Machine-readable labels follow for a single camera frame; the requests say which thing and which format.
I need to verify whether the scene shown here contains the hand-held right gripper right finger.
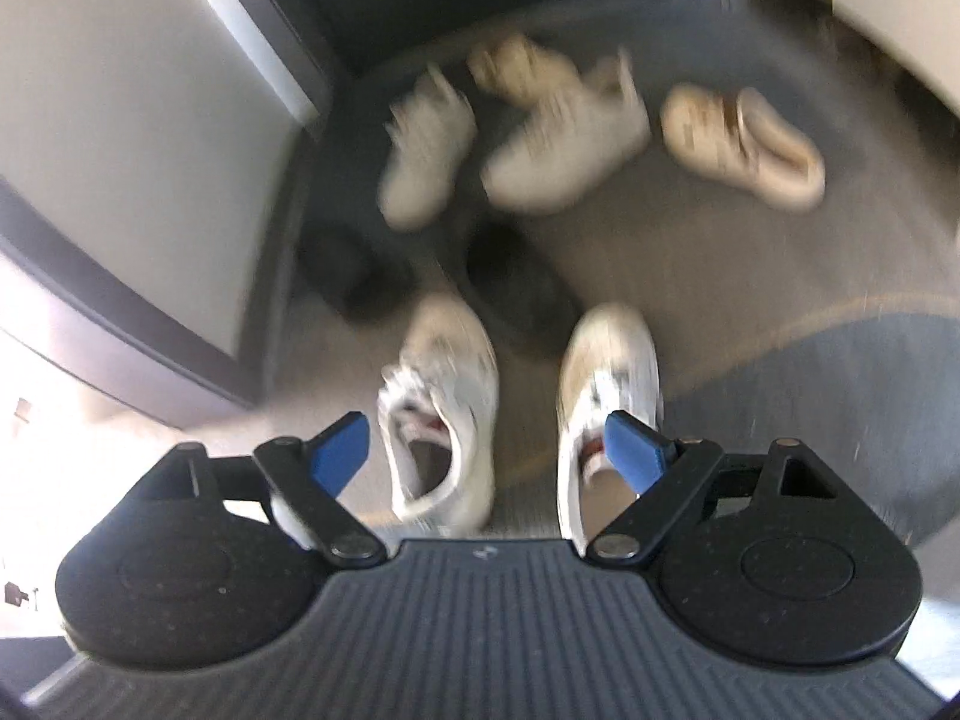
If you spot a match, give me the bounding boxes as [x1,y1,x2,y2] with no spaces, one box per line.
[583,411,839,563]

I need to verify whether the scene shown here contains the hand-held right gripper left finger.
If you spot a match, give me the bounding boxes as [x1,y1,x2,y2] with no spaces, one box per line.
[161,412,387,567]

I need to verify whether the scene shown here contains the white low sneaker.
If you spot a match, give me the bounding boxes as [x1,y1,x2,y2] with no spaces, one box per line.
[379,294,500,530]
[556,304,665,552]

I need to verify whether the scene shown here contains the black slide sandal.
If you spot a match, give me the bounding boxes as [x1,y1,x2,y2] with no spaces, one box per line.
[461,225,582,350]
[300,221,413,320]

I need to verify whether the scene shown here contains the white chunky sneaker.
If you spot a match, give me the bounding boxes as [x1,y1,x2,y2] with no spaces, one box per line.
[480,52,652,215]
[379,67,477,230]

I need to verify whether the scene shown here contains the beige clog brown strap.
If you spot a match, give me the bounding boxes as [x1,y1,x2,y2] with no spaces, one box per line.
[660,84,826,207]

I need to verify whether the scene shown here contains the white shoe cabinet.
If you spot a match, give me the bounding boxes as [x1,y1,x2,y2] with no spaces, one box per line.
[739,0,960,98]

